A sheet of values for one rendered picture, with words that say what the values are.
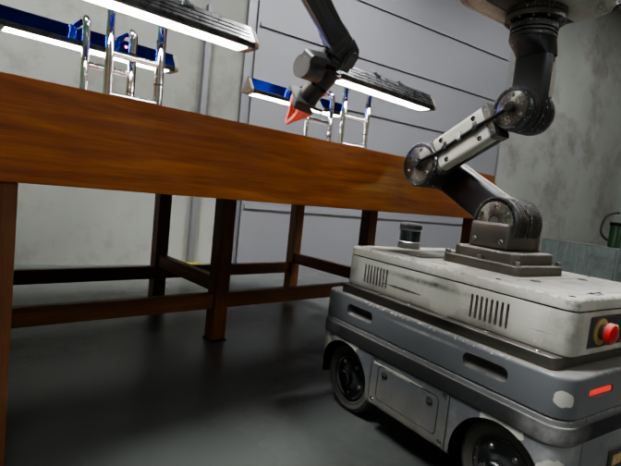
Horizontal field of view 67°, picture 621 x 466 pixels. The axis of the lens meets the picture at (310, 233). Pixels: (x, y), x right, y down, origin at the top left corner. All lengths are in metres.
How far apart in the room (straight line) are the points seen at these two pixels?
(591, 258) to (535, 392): 4.76
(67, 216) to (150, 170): 2.31
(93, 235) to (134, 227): 0.26
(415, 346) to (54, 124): 0.89
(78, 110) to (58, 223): 2.36
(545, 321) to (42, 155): 0.98
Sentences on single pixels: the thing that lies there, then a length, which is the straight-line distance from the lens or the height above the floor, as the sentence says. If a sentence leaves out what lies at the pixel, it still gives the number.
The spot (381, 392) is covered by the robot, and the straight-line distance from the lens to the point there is 1.27.
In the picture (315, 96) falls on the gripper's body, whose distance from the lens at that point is 1.27.
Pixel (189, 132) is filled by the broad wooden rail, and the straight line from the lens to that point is 1.08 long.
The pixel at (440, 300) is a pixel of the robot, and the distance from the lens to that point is 1.15.
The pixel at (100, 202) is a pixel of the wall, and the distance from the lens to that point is 3.35.
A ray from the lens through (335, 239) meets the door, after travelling 4.08.
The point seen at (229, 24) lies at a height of 1.09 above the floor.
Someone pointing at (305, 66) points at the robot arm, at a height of 0.92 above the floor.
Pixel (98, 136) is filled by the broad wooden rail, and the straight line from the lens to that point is 1.01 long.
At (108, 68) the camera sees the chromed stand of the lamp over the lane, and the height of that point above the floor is 0.91.
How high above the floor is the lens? 0.61
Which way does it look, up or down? 5 degrees down
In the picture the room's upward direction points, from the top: 6 degrees clockwise
